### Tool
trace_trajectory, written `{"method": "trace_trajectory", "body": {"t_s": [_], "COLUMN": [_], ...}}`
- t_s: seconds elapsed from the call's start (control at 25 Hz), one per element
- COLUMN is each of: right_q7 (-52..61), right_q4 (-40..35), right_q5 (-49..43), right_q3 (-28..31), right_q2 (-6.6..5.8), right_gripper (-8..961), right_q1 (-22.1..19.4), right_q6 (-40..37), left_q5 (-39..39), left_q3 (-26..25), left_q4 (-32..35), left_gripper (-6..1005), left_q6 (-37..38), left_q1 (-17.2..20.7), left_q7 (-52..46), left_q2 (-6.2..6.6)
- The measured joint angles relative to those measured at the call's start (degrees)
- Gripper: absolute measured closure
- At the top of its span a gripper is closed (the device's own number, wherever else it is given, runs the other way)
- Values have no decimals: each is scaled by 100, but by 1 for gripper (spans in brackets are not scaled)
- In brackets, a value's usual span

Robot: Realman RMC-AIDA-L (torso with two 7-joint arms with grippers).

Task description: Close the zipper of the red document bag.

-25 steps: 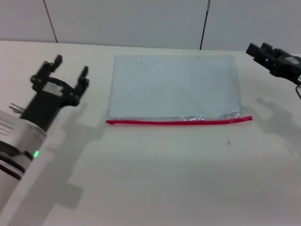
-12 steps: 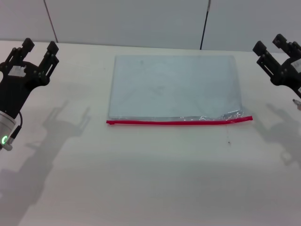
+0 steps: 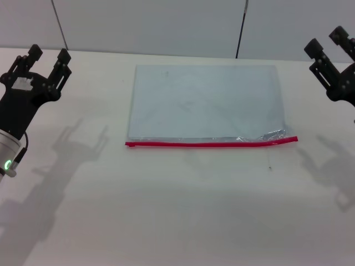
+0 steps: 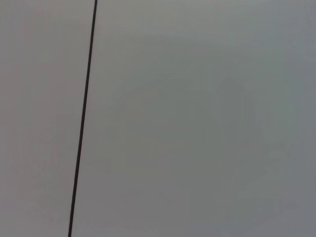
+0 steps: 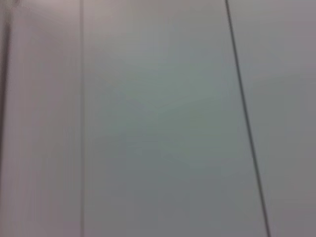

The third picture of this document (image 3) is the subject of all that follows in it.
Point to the clear document bag red zipper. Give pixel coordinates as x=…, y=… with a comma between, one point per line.
x=205, y=102

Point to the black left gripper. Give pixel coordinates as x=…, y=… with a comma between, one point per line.
x=19, y=99

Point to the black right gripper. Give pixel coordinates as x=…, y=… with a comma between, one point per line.
x=345, y=86

